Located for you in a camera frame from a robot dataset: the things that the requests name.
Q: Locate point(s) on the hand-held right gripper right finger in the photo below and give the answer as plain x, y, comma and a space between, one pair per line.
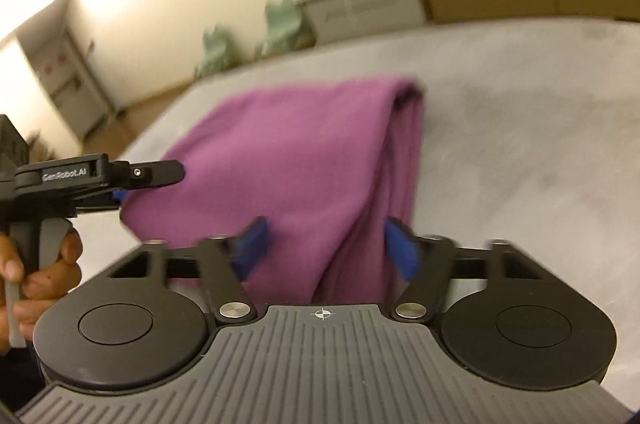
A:
400, 254

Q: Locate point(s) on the person's left hand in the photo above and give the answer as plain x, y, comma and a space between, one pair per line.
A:
55, 276

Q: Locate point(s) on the green plastic child chair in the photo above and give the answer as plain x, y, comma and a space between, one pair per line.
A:
285, 23
217, 51

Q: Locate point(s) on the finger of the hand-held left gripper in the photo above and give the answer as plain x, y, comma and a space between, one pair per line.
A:
118, 196
150, 174

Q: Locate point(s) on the white cabinet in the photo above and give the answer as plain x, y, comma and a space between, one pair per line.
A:
70, 88

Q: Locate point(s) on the purple sweatpants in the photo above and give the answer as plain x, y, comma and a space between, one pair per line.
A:
300, 163

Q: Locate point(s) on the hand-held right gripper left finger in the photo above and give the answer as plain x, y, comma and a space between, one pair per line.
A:
250, 249

